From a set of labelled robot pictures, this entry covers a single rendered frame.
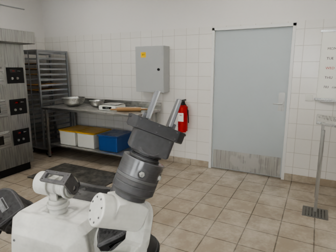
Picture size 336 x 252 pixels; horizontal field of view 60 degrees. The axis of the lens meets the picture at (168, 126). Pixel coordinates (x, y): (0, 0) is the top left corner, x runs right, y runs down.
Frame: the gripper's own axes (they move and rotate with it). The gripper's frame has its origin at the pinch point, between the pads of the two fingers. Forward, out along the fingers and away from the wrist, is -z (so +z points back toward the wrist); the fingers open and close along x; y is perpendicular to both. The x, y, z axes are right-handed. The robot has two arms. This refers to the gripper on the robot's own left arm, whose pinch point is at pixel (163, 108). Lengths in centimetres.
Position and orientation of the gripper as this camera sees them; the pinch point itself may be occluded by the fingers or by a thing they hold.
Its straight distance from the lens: 60.0
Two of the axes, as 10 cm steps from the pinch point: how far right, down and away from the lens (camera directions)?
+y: -1.7, -0.7, 9.8
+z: -3.6, 9.3, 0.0
